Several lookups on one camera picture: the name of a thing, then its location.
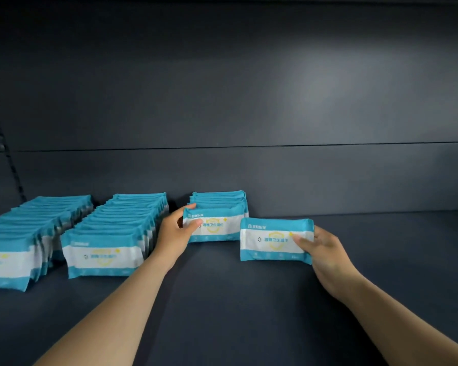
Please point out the teal white wet wipes pack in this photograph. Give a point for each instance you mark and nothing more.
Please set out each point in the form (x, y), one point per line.
(269, 240)
(221, 224)
(218, 196)
(218, 192)
(217, 202)

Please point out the person's left forearm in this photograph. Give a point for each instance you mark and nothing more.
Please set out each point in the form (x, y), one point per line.
(114, 320)

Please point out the person's left hand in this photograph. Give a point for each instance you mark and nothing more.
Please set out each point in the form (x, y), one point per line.
(170, 238)

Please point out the person's right hand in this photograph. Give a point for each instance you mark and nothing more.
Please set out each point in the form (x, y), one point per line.
(328, 262)

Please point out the row of teal wipes packets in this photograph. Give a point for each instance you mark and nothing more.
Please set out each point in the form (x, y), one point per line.
(23, 240)
(110, 240)

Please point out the person's right forearm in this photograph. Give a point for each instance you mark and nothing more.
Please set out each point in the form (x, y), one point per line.
(404, 327)

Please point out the person's right thumb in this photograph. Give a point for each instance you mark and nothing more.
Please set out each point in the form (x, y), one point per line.
(302, 243)

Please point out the person's left thumb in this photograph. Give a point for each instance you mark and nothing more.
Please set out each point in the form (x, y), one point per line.
(194, 225)

